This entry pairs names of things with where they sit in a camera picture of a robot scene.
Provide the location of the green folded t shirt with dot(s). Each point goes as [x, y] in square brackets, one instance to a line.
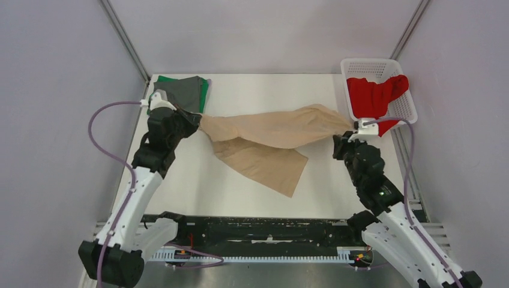
[204, 93]

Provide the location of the left corner aluminium post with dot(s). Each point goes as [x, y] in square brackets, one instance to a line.
[125, 39]

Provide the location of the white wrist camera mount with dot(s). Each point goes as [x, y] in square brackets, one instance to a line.
[156, 100]
[365, 129]

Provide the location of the beige t shirt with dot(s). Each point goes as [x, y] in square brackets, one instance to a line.
[263, 147]

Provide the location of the corner aluminium post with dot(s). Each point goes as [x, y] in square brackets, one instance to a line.
[125, 39]
[410, 27]

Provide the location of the white plastic laundry basket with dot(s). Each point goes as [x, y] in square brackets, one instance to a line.
[378, 70]

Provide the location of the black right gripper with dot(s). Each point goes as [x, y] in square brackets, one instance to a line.
[341, 143]

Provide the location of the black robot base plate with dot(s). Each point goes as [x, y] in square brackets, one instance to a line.
[261, 237]

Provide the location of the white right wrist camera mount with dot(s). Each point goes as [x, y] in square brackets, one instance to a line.
[365, 129]

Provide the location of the red t shirt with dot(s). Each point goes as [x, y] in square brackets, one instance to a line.
[370, 99]

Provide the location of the grey folded t shirt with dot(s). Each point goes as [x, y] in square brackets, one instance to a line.
[183, 93]

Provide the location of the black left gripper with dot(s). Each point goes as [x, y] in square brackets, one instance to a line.
[192, 120]

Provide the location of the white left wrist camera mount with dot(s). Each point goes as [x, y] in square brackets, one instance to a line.
[156, 100]

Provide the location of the right corner aluminium post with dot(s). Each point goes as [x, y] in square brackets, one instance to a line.
[410, 27]

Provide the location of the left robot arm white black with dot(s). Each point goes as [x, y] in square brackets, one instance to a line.
[117, 255]

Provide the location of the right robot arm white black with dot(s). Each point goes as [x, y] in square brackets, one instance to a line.
[390, 227]

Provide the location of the white slotted cable duct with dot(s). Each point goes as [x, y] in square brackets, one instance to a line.
[342, 256]

